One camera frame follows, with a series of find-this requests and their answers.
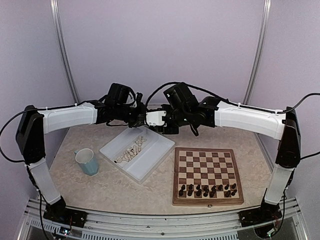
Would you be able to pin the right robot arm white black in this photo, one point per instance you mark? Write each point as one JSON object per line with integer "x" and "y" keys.
{"x": 213, "y": 111}

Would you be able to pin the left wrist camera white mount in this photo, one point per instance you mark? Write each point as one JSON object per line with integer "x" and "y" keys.
{"x": 137, "y": 100}

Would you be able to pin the light blue cup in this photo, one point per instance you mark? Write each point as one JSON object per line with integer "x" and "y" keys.
{"x": 87, "y": 161}

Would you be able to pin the pile of white chess pieces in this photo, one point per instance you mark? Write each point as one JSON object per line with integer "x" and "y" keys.
{"x": 134, "y": 149}

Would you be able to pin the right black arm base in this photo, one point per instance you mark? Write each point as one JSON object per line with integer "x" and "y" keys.
{"x": 264, "y": 213}

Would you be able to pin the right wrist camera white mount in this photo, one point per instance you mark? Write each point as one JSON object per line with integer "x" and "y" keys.
{"x": 155, "y": 118}

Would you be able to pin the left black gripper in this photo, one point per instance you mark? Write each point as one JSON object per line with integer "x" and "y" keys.
{"x": 140, "y": 120}

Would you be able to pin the white divided plastic tray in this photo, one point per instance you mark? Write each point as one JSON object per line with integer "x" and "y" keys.
{"x": 154, "y": 151}

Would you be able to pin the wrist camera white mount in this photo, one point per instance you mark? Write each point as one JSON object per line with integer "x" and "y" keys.
{"x": 137, "y": 100}
{"x": 155, "y": 118}

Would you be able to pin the dark piece corner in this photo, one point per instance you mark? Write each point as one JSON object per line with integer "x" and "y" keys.
{"x": 234, "y": 192}

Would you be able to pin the left aluminium frame post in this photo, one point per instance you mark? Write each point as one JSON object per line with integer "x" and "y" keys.
{"x": 54, "y": 5}

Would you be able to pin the right aluminium frame post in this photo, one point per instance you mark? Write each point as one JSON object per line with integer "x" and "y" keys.
{"x": 259, "y": 51}

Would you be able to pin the aluminium frame post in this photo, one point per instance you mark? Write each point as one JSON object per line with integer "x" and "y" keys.
{"x": 259, "y": 51}
{"x": 54, "y": 5}

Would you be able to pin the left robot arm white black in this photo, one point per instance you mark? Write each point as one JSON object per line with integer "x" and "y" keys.
{"x": 120, "y": 103}

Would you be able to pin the dark chess piece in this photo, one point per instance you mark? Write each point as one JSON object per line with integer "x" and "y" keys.
{"x": 211, "y": 194}

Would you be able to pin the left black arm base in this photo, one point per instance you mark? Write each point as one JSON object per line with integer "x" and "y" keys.
{"x": 59, "y": 212}

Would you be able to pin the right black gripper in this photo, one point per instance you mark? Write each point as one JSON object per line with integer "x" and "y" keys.
{"x": 167, "y": 131}

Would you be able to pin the wooden chess board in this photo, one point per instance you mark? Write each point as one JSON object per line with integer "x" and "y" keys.
{"x": 206, "y": 166}

